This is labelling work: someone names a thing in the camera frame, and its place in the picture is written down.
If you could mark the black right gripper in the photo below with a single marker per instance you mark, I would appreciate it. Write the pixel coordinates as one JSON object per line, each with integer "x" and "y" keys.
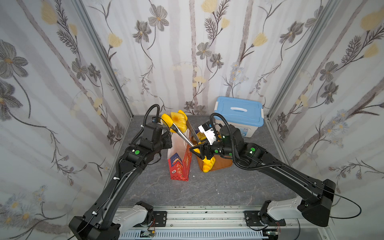
{"x": 207, "y": 150}

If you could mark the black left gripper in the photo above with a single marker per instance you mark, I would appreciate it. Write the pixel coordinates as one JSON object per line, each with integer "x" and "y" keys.
{"x": 167, "y": 140}

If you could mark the red paper gift bag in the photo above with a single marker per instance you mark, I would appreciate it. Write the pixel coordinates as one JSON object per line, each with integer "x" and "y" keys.
{"x": 179, "y": 159}

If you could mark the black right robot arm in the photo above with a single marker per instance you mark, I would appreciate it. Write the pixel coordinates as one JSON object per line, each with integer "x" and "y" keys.
{"x": 226, "y": 141}

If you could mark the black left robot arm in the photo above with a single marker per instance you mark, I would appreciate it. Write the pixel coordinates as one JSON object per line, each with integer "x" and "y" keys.
{"x": 97, "y": 223}

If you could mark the brown wooden tray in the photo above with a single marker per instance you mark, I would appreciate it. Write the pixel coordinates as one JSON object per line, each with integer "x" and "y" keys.
{"x": 213, "y": 164}

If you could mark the blue lid storage box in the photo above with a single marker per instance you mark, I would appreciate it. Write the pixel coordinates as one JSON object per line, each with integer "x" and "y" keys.
{"x": 246, "y": 115}

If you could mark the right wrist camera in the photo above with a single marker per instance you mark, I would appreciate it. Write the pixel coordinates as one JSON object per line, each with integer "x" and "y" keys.
{"x": 208, "y": 130}

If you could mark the aluminium frame rail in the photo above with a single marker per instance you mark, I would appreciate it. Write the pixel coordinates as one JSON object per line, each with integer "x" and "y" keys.
{"x": 218, "y": 223}

